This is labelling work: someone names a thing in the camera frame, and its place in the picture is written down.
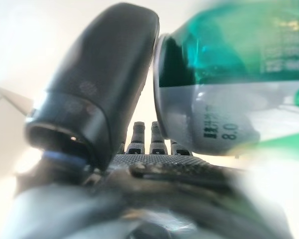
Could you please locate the green drink can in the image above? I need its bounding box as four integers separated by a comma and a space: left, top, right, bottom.
153, 0, 299, 156

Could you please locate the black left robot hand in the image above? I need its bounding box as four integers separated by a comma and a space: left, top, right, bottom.
0, 1, 295, 239

